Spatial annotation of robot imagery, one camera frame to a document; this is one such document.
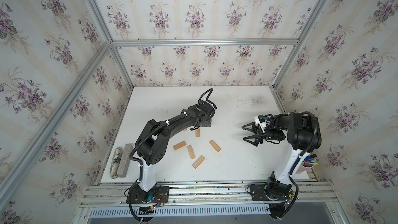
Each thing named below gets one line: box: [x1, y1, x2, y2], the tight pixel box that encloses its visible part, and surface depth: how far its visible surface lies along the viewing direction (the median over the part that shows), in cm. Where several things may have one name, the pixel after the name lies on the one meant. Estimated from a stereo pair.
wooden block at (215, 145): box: [209, 139, 222, 153], surface depth 90 cm
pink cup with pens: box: [295, 153, 320, 175], surface depth 75 cm
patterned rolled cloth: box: [109, 147, 123, 179], surface depth 77 cm
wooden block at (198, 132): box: [195, 127, 201, 137], surface depth 97 cm
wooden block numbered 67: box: [172, 140, 187, 151], surface depth 91 cm
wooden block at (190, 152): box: [187, 145, 196, 160], surface depth 88 cm
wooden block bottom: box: [191, 155, 206, 170], surface depth 85 cm
